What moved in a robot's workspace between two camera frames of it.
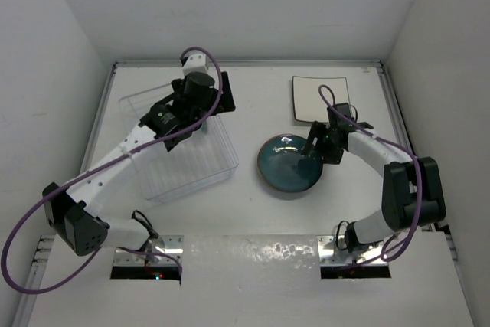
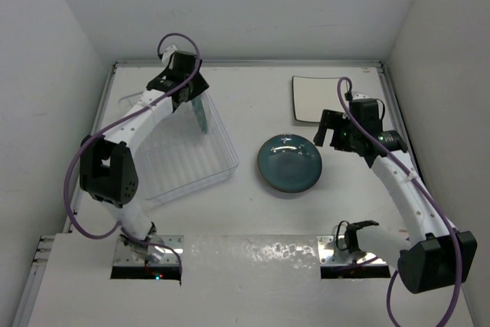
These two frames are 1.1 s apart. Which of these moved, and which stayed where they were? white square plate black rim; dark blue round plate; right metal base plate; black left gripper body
Moved: black left gripper body
Stayed: white square plate black rim; right metal base plate; dark blue round plate
